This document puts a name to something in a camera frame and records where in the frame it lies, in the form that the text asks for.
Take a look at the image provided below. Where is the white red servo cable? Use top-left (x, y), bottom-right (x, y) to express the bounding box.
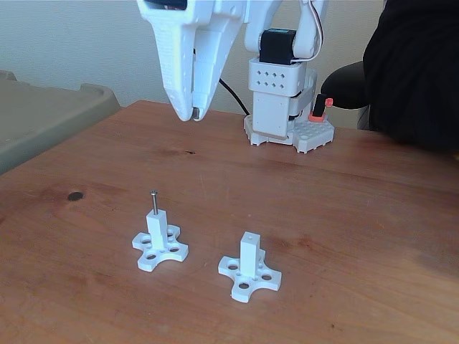
top-left (300, 0), bottom-right (326, 65)

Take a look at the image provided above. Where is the white cross-base post stand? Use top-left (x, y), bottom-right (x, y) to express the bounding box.
top-left (131, 210), bottom-right (190, 272)
top-left (217, 231), bottom-right (283, 304)

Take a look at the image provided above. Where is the tan plastic bin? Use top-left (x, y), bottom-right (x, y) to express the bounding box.
top-left (0, 70), bottom-right (121, 176)

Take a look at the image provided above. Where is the silver metal screw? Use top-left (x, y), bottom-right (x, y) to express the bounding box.
top-left (149, 189), bottom-right (161, 216)

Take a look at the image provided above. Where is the person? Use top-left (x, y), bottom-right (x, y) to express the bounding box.
top-left (361, 0), bottom-right (459, 161)

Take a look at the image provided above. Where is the orange and black clamp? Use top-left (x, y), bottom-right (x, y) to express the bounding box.
top-left (308, 93), bottom-right (335, 124)

